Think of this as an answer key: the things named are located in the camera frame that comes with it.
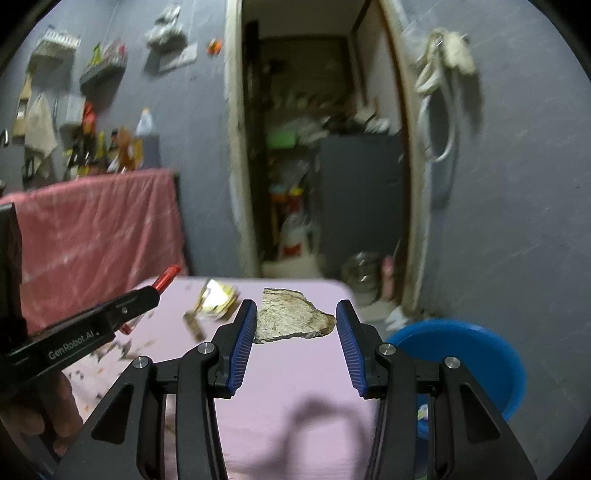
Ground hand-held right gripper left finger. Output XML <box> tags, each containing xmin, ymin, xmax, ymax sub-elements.
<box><xmin>53</xmin><ymin>299</ymin><xmax>258</xmax><ymax>480</ymax></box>

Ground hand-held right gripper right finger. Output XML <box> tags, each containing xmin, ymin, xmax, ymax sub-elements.
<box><xmin>335</xmin><ymin>299</ymin><xmax>539</xmax><ymax>480</ymax></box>

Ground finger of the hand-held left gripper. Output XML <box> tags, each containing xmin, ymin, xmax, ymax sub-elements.
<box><xmin>104</xmin><ymin>285</ymin><xmax>161</xmax><ymax>332</ymax></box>

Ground red plastic piece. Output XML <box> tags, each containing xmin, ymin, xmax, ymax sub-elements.
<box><xmin>154</xmin><ymin>264</ymin><xmax>182</xmax><ymax>291</ymax></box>

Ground yellow foil wrapper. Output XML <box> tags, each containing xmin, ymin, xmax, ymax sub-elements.
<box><xmin>184</xmin><ymin>278</ymin><xmax>241</xmax><ymax>342</ymax></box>

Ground brown paper piece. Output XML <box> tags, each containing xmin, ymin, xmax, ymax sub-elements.
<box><xmin>254</xmin><ymin>288</ymin><xmax>337</xmax><ymax>344</ymax></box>

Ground blue plastic basin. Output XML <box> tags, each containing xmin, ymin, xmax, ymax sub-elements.
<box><xmin>385</xmin><ymin>319</ymin><xmax>527</xmax><ymax>439</ymax></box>

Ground person's left hand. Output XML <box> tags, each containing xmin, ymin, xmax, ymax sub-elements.
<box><xmin>28</xmin><ymin>371</ymin><xmax>85</xmax><ymax>455</ymax></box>

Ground scattered small scraps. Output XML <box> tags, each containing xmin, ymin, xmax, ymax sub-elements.
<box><xmin>69</xmin><ymin>318</ymin><xmax>158</xmax><ymax>384</ymax></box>

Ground steel pot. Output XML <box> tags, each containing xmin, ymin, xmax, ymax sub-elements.
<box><xmin>342</xmin><ymin>251</ymin><xmax>384</xmax><ymax>296</ymax></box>

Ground pink plastic item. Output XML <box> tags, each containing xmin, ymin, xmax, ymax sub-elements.
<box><xmin>381</xmin><ymin>256</ymin><xmax>395</xmax><ymax>298</ymax></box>

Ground rose pink tablecloth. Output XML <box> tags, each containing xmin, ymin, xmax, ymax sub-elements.
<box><xmin>0</xmin><ymin>168</ymin><xmax>188</xmax><ymax>333</ymax></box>

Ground pale pink sheet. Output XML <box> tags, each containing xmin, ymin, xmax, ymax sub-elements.
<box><xmin>60</xmin><ymin>276</ymin><xmax>384</xmax><ymax>480</ymax></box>

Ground white sack red label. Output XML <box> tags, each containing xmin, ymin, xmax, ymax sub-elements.
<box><xmin>278</xmin><ymin>215</ymin><xmax>315</xmax><ymax>259</ymax></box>

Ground grey metal cabinet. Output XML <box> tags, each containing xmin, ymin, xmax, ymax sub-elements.
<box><xmin>316</xmin><ymin>131</ymin><xmax>409</xmax><ymax>278</ymax></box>

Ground colourful plastic items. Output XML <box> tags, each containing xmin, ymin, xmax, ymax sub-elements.
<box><xmin>270</xmin><ymin>185</ymin><xmax>305</xmax><ymax>208</ymax></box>

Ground grey box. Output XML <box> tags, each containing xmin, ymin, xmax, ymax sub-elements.
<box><xmin>141</xmin><ymin>134</ymin><xmax>161</xmax><ymax>169</ymax></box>

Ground row of dark bottles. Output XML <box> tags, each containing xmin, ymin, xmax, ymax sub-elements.
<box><xmin>65</xmin><ymin>129</ymin><xmax>118</xmax><ymax>178</ymax></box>

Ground brown packet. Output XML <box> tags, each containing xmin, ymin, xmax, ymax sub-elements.
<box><xmin>117</xmin><ymin>127</ymin><xmax>137</xmax><ymax>169</ymax></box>

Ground white plastic jug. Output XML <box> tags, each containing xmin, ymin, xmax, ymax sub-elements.
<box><xmin>135</xmin><ymin>107</ymin><xmax>155</xmax><ymax>137</ymax></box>

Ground beige hanging cloth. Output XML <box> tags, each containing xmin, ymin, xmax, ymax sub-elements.
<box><xmin>24</xmin><ymin>92</ymin><xmax>58</xmax><ymax>155</ymax></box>

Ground black cooking pan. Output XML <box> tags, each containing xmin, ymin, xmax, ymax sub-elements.
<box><xmin>325</xmin><ymin>113</ymin><xmax>384</xmax><ymax>134</ymax></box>

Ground wooden brush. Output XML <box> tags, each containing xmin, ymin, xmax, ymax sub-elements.
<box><xmin>13</xmin><ymin>69</ymin><xmax>34</xmax><ymax>137</ymax></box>

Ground colourful small packets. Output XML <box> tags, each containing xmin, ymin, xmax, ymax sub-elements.
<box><xmin>90</xmin><ymin>41</ymin><xmax>127</xmax><ymax>65</ymax></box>

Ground wooden storage shelf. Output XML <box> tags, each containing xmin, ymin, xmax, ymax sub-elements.
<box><xmin>261</xmin><ymin>37</ymin><xmax>356</xmax><ymax>112</ymax></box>

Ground grey plush toy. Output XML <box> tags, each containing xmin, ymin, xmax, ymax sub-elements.
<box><xmin>147</xmin><ymin>4</ymin><xmax>188</xmax><ymax>47</ymax></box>

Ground white glove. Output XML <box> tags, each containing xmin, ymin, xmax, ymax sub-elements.
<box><xmin>443</xmin><ymin>30</ymin><xmax>476</xmax><ymax>77</ymax></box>

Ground white door frame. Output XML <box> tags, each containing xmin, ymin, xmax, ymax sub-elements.
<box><xmin>224</xmin><ymin>0</ymin><xmax>432</xmax><ymax>319</ymax></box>

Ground white wall box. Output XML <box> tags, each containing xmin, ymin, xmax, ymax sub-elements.
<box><xmin>60</xmin><ymin>95</ymin><xmax>86</xmax><ymax>130</ymax></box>

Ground grey wall shelf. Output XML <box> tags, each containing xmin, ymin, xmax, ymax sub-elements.
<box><xmin>79</xmin><ymin>58</ymin><xmax>129</xmax><ymax>90</ymax></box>

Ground white wall shelf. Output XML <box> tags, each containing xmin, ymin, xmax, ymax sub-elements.
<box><xmin>30</xmin><ymin>31</ymin><xmax>81</xmax><ymax>58</ymax></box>

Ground white power strip cable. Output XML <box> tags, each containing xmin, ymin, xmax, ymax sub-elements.
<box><xmin>413</xmin><ymin>28</ymin><xmax>460</xmax><ymax>162</ymax></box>

